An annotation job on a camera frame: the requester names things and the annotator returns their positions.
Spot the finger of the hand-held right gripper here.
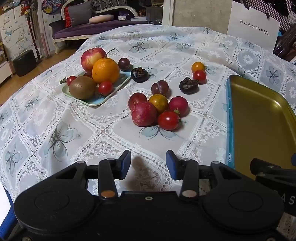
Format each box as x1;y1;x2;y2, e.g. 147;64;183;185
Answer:
250;153;296;179

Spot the small red cherry tomato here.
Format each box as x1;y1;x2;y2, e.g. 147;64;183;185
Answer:
60;75;77;87

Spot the gold metal tray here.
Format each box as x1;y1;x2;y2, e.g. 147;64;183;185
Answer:
225;75;296;180

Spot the light green tray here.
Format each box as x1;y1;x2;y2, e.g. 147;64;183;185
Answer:
62;67;133;107

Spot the small dark purple plum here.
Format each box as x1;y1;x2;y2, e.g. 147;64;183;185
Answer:
118;57;131;71

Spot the grey cushion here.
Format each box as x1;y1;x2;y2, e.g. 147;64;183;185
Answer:
67;1;93;27

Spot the beige oval pillow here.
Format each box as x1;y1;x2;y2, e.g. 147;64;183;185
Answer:
88;14;115;24

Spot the orange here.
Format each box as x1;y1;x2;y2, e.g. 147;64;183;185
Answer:
92;48;120;84

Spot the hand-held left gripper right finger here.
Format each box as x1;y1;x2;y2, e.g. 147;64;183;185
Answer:
166;150;242;202

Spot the dark bag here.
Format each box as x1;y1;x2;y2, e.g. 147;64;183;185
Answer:
273;29;296;63

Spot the red cushion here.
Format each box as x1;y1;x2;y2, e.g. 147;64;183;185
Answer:
64;7;72;28

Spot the large red cherry tomato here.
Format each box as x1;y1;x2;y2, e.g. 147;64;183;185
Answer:
157;111;182;131

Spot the white lace floral tablecloth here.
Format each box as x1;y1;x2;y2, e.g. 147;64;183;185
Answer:
0;23;296;232

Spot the white low shelf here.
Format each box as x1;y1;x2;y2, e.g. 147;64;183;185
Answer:
0;50;15;84

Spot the yellow green cherry tomato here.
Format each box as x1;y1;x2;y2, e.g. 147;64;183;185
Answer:
148;94;169;114

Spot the purple chaise sofa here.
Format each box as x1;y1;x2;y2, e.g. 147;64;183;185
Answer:
48;0;148;55

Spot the houndstooth cloth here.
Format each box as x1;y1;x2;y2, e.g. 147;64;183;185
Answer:
240;0;296;32

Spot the white cartoon cabinet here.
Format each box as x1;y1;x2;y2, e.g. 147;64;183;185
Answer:
0;5;31;62

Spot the black speaker box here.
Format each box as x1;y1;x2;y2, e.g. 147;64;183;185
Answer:
12;49;37;77

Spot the colourful round wall decoration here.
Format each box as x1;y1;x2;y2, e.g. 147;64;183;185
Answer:
42;0;63;15

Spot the red apple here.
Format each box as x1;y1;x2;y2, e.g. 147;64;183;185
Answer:
81;47;107;74

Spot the red radish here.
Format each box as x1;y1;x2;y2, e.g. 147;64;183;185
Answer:
168;96;189;117
131;101;159;127

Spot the white paper bag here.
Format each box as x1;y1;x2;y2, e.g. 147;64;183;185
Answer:
227;0;281;53

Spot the orange cherry tomato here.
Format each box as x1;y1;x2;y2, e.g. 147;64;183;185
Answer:
191;62;206;73

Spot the red stick vacuum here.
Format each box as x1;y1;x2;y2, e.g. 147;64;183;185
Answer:
22;2;43;62

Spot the brown kiwi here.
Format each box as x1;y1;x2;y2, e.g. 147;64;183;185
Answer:
69;75;97;100

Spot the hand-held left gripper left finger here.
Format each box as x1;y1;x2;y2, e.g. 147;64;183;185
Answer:
55;150;131;202

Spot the black dried persimmon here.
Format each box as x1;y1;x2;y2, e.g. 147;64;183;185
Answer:
131;67;149;83
179;77;199;95

